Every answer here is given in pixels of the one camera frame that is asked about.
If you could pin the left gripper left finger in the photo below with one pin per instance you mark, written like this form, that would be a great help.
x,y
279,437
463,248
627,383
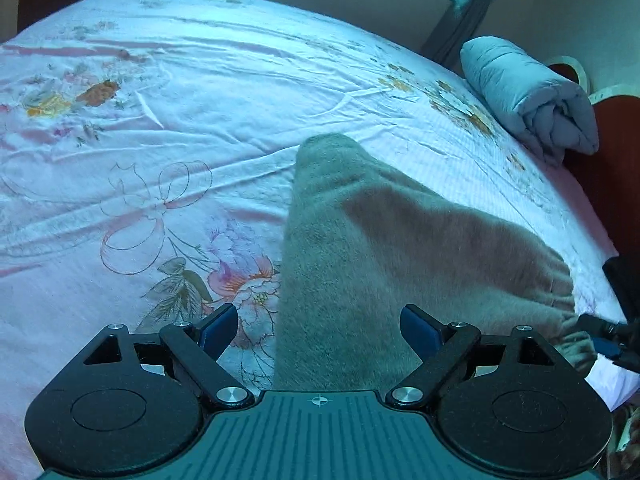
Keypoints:
x,y
195,350

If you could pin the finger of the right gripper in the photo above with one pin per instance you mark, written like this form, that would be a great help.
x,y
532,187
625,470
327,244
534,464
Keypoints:
x,y
600,332

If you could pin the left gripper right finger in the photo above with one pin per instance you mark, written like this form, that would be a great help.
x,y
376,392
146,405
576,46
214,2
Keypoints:
x,y
442,349

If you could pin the grey-green fleece pants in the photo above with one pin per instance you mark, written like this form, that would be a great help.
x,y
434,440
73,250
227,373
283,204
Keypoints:
x,y
363,240

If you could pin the red white headboard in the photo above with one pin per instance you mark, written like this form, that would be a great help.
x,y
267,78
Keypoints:
x,y
610,178

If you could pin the rolled light blue duvet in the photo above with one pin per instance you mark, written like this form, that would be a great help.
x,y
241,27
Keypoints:
x,y
546,112

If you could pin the right teal curtain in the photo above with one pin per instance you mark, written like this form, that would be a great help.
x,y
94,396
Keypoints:
x,y
460,5

